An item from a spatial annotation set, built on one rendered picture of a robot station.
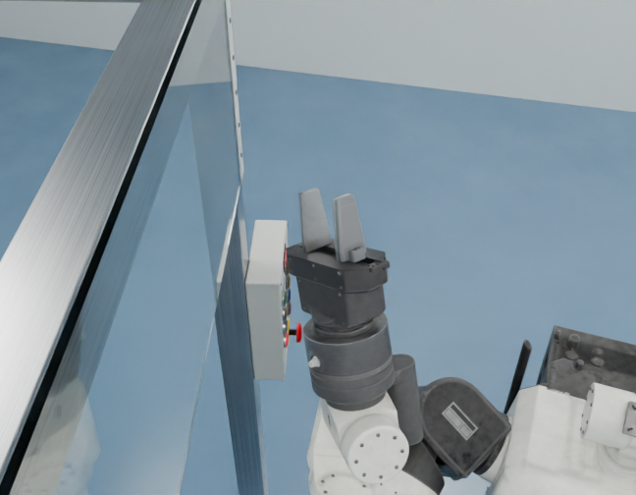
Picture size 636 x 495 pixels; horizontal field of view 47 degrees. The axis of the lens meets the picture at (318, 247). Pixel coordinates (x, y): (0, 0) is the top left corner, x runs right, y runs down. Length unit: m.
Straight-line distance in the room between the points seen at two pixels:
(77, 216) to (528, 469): 0.63
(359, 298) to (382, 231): 2.44
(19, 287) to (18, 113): 3.75
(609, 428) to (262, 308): 0.63
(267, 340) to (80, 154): 0.80
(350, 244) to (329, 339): 0.10
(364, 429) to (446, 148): 3.00
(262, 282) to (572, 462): 0.56
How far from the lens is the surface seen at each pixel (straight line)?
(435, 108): 4.00
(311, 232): 0.73
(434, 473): 0.96
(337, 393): 0.74
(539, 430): 0.98
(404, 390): 0.78
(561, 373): 1.04
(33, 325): 0.45
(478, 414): 0.96
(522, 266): 3.06
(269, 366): 1.38
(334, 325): 0.71
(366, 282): 0.67
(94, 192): 0.54
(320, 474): 0.84
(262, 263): 1.26
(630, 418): 0.87
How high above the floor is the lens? 2.01
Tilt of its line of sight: 41 degrees down
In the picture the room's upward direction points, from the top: straight up
